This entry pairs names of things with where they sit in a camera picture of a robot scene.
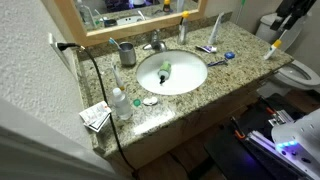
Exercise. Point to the chrome faucet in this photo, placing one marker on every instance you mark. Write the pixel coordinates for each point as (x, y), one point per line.
(156, 43)

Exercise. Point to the white bottle yellow cap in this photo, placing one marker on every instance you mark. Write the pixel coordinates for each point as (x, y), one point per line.
(270, 51)

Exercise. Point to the blue razor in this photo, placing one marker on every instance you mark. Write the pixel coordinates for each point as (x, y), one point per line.
(218, 62)

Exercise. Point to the green lens case cap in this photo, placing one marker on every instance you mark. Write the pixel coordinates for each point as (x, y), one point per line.
(137, 102)

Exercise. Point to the clear plastic solution bottle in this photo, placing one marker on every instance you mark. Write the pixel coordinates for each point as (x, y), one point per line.
(122, 106)

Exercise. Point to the grey metal cup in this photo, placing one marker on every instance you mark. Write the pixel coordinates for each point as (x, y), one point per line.
(127, 55)

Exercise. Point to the white paper packet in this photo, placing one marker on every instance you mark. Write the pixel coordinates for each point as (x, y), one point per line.
(95, 112)

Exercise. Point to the silver spray bottle yellow cap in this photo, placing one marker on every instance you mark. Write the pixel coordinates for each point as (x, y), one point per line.
(182, 33)

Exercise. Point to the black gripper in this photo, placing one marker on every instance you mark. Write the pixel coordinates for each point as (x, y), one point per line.
(295, 7)

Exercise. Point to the green soap pump bottle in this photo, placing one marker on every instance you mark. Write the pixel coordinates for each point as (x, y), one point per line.
(164, 69)

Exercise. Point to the white sink basin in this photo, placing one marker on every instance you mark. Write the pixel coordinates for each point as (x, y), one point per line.
(186, 73)

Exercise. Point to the aluminium mounting rail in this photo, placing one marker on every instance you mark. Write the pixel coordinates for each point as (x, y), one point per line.
(263, 140)

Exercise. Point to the white contact lens case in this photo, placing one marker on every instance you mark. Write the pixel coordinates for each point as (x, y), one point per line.
(150, 101)

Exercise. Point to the white toilet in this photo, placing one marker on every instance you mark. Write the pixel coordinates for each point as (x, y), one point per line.
(300, 78)

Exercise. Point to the tall white tube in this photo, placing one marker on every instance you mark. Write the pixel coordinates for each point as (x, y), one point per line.
(215, 31)

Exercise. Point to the wooden vanity cabinet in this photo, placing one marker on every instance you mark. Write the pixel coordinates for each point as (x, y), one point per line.
(186, 133)

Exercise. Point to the wood framed mirror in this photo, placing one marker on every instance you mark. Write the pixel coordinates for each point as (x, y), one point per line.
(133, 30)

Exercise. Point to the orange black clamp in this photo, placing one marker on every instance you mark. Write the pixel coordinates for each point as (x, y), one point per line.
(238, 134)
(270, 110)

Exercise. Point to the black white card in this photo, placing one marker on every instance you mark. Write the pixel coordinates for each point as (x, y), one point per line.
(100, 126)

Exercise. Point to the black cart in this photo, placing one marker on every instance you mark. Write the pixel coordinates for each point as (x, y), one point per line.
(226, 156)

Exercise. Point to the teal toothbrush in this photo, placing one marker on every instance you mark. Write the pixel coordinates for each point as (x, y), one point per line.
(114, 42)

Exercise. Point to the white wall outlet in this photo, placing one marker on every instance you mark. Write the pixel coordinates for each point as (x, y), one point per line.
(56, 51)

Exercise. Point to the blue floss container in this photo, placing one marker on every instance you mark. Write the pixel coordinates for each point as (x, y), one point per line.
(229, 55)

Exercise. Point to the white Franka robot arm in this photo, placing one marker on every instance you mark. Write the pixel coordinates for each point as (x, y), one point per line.
(300, 136)

